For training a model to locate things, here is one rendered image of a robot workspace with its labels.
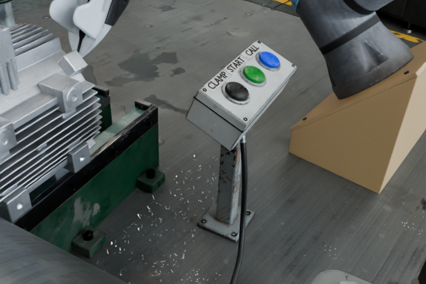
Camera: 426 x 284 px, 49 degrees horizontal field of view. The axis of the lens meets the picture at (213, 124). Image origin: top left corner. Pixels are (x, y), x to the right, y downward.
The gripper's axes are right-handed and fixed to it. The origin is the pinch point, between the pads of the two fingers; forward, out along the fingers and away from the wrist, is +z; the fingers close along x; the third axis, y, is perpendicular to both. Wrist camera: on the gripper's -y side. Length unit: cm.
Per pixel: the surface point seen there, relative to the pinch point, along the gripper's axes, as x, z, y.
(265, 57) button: 19.5, -5.4, -11.8
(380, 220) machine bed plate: 40, 14, -33
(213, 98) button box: 18.3, 1.2, -1.2
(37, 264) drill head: 23.9, 10.4, 29.2
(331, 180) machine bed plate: 29.6, 11.3, -37.8
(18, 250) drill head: 22.1, 10.5, 28.9
